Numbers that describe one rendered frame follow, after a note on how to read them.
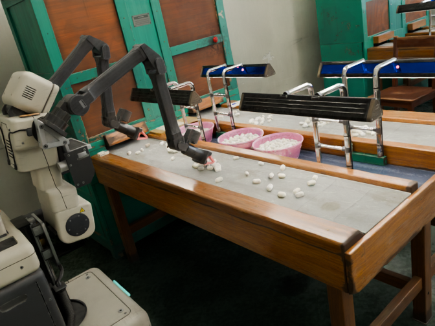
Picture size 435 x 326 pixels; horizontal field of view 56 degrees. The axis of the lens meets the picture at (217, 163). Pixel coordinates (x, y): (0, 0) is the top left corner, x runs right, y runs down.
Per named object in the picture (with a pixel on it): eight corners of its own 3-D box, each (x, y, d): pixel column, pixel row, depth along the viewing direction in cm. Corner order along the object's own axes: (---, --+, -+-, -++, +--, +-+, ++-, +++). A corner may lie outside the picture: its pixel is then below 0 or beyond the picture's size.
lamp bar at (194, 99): (190, 107, 205) (187, 92, 202) (129, 101, 252) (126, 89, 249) (202, 102, 210) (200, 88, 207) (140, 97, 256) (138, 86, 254)
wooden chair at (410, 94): (369, 145, 384) (362, 46, 352) (397, 130, 404) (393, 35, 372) (413, 153, 348) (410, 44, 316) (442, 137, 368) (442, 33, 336)
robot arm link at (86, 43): (83, 28, 203) (93, 28, 196) (102, 47, 213) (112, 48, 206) (26, 98, 192) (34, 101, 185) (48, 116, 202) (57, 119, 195)
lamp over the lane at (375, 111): (371, 123, 132) (369, 101, 130) (238, 111, 179) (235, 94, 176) (384, 115, 137) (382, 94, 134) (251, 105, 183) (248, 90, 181)
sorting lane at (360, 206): (366, 239, 130) (366, 233, 129) (108, 156, 265) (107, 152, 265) (412, 198, 147) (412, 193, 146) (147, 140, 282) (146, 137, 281)
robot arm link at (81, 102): (138, 37, 176) (150, 35, 169) (155, 64, 184) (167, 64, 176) (56, 101, 160) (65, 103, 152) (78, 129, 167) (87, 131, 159)
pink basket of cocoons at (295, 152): (282, 171, 201) (279, 153, 197) (244, 163, 221) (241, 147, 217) (316, 152, 216) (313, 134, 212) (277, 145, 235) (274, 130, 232)
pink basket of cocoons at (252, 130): (255, 160, 222) (252, 143, 218) (212, 160, 235) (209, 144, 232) (272, 141, 243) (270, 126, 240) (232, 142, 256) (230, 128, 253)
